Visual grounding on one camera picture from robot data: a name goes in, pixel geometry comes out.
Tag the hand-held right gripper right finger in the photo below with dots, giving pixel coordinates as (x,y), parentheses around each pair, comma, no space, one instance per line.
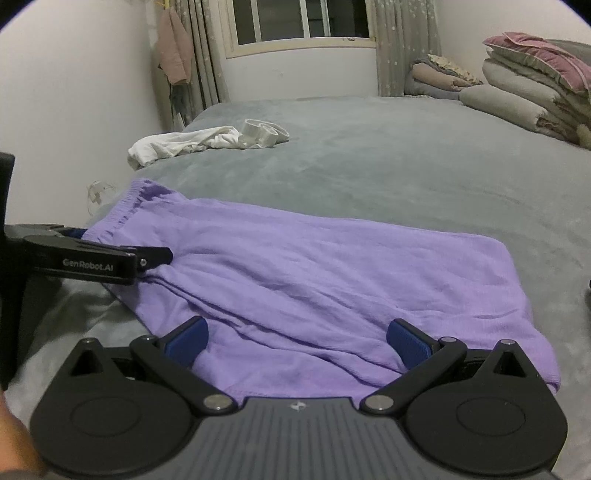
(408,346)

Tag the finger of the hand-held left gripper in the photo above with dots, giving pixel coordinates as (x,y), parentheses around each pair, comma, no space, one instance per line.
(154,259)
(74,233)

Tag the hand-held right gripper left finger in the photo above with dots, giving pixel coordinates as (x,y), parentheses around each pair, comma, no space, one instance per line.
(187,341)

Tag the purple pants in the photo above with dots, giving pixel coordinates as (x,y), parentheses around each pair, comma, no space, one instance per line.
(323,277)

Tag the yellow clothes hanger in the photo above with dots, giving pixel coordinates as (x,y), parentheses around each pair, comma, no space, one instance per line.
(164,4)

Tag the person's left hand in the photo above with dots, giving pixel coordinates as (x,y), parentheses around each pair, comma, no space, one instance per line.
(14,447)

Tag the white garment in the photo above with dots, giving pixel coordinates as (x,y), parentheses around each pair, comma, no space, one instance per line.
(175,145)

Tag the grey hanging garment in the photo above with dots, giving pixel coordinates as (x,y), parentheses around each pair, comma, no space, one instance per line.
(182,106)

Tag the grey bed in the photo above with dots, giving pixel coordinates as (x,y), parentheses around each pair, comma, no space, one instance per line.
(415,161)

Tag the grey curtain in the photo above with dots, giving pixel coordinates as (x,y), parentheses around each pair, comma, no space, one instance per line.
(205,60)
(406,46)

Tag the pink hanging garment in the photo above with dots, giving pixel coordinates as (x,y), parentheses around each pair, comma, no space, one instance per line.
(175,50)

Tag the grey pillow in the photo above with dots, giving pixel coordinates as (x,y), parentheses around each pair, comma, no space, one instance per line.
(498,104)

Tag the pile of folded blankets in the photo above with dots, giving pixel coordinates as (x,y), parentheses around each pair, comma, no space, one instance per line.
(434,78)

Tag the window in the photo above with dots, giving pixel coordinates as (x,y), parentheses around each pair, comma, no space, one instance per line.
(277,18)

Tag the grey folded quilt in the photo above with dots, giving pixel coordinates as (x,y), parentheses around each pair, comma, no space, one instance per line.
(521,78)

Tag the pink striped quilt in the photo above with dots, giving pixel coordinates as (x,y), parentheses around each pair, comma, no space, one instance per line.
(545,55)

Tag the grey padded headboard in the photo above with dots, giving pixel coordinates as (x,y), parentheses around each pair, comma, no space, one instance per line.
(577,48)

